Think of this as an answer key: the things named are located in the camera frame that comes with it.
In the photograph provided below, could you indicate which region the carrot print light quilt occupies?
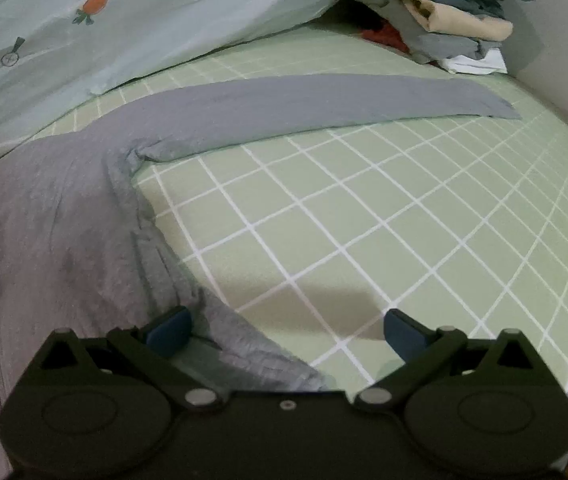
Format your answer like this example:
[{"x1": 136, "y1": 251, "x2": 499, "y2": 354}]
[{"x1": 0, "y1": 0, "x2": 365, "y2": 147}]

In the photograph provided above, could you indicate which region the pile of folded clothes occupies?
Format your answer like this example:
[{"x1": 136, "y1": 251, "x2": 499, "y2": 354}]
[
  {"x1": 354, "y1": 0, "x2": 514, "y2": 41},
  {"x1": 348, "y1": 0, "x2": 505, "y2": 65}
]

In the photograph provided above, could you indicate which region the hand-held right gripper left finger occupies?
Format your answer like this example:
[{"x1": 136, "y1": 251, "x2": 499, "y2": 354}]
[{"x1": 28, "y1": 305, "x2": 232, "y2": 412}]

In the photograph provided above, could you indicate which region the green checked bed sheet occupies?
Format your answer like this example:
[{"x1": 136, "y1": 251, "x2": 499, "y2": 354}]
[{"x1": 34, "y1": 25, "x2": 568, "y2": 401}]

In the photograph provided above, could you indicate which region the grey zip jacket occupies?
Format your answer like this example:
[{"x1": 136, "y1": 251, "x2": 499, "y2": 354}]
[{"x1": 0, "y1": 74, "x2": 522, "y2": 480}]

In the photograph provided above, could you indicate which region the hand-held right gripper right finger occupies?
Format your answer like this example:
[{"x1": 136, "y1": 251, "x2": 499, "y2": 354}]
[{"x1": 353, "y1": 308, "x2": 540, "y2": 413}]

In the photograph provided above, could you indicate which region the white folded cloth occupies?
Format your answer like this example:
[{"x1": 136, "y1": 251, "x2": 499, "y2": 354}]
[{"x1": 436, "y1": 50, "x2": 509, "y2": 76}]

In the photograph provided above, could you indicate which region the red cloth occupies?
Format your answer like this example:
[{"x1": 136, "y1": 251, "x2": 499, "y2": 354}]
[{"x1": 361, "y1": 20, "x2": 412, "y2": 54}]

